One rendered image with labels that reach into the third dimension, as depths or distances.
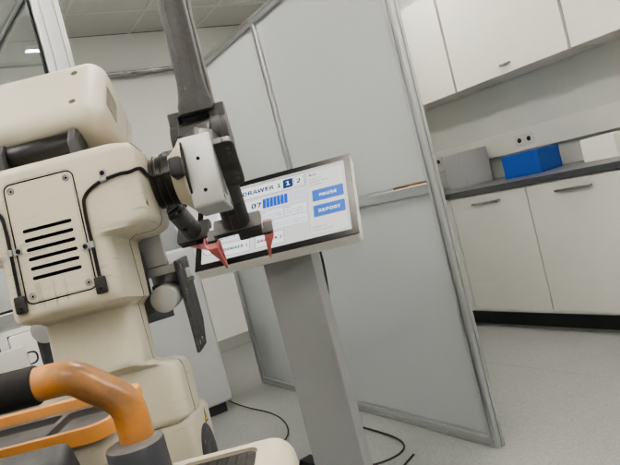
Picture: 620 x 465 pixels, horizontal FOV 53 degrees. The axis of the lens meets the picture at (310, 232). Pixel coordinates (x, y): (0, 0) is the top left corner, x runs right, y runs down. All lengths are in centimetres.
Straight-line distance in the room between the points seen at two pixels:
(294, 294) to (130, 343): 105
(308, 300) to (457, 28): 287
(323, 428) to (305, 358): 23
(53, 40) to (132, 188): 121
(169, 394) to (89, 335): 15
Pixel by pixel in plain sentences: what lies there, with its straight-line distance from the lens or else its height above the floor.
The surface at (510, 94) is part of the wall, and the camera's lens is 467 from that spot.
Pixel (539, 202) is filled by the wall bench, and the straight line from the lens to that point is 374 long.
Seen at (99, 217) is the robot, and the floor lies 114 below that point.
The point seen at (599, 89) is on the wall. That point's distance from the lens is 428.
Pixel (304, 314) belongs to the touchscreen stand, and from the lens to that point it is 197.
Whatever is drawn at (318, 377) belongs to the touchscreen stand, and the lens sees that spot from 202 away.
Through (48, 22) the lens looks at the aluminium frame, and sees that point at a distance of 210.
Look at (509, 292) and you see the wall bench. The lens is 406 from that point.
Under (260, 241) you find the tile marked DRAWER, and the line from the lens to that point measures 189.
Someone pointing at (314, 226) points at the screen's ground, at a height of 101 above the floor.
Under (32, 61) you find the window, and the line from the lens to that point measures 207.
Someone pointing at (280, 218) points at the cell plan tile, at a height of 106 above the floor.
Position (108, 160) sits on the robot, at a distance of 94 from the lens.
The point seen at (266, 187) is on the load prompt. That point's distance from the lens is 201.
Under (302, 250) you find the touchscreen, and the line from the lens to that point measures 184.
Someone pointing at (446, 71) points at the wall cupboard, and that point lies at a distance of 456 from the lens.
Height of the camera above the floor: 109
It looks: 3 degrees down
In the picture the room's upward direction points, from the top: 14 degrees counter-clockwise
